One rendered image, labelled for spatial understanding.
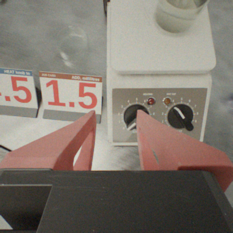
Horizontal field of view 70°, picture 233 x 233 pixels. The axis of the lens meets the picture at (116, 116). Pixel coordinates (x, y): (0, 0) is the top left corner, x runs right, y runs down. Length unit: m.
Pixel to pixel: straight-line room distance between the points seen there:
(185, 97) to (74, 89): 0.15
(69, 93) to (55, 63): 0.08
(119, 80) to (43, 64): 0.16
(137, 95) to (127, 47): 0.06
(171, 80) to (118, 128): 0.09
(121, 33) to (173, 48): 0.06
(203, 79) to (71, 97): 0.18
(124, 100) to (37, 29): 0.22
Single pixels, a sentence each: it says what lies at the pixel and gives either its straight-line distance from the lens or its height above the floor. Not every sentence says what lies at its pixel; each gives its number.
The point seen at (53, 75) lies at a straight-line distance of 0.26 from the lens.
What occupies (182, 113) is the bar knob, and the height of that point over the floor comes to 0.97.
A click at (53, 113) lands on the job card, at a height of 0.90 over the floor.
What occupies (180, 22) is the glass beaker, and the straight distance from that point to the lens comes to 0.21.
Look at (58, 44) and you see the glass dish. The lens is 0.32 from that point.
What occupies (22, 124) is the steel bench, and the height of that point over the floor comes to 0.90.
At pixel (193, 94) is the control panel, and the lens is 0.23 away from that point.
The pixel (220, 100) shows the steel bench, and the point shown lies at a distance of 0.32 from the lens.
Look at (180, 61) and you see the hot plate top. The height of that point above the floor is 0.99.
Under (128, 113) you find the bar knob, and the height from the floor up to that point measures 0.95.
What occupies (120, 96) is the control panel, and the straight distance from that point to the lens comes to 0.21.
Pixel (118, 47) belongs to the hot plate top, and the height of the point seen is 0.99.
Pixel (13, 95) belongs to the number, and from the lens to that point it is 0.30.
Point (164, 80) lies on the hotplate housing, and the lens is 0.21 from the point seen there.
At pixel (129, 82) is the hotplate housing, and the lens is 0.21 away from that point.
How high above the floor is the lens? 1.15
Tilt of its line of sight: 77 degrees down
